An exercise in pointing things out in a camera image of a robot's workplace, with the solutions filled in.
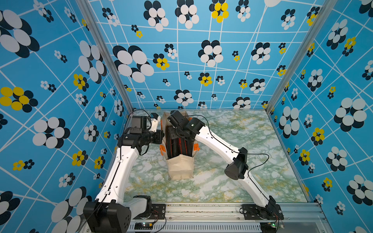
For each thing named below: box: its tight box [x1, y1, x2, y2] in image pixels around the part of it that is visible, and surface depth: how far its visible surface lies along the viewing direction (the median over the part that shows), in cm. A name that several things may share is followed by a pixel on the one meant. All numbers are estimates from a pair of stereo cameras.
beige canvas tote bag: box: [159, 111, 201, 181], surface depth 75 cm
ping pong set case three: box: [170, 137, 180, 158], surface depth 82 cm
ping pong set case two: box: [178, 137, 187, 156], surface depth 81 cm
